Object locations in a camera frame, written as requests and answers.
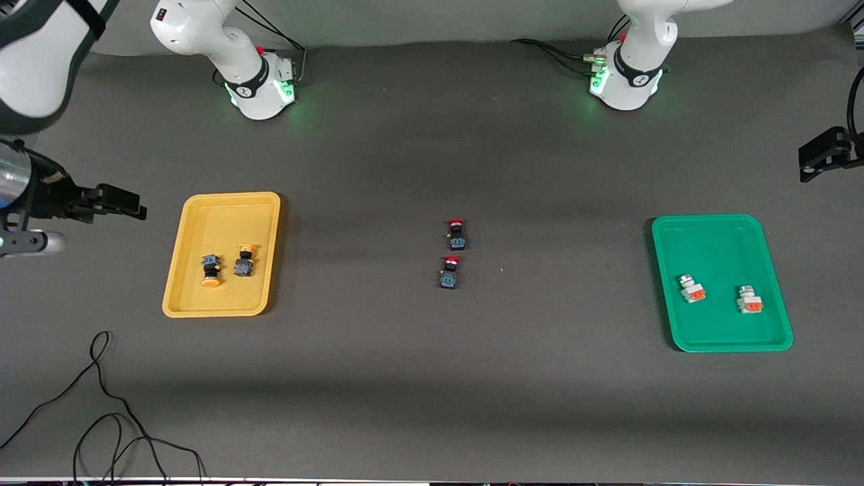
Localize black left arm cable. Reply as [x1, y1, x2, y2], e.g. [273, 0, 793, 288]
[846, 66, 864, 166]

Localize black arm base cables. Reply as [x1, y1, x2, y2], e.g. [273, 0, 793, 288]
[215, 3, 308, 87]
[510, 13, 632, 76]

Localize yellow plastic tray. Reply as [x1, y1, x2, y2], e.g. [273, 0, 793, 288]
[162, 192, 281, 318]

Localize black right arm base cables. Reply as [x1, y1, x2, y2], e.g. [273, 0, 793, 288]
[215, 3, 308, 87]

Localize green plastic tray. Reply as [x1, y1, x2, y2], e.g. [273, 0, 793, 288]
[651, 214, 794, 353]

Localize thin black loose cable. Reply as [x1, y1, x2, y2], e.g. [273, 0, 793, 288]
[0, 331, 169, 484]
[73, 412, 207, 484]

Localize black left arm base cables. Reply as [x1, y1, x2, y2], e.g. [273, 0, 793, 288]
[510, 13, 632, 76]

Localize dark grey table mat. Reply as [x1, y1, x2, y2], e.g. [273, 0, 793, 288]
[0, 27, 864, 484]

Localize grey orange push button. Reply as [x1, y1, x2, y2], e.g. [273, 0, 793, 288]
[736, 285, 765, 315]
[678, 273, 707, 304]

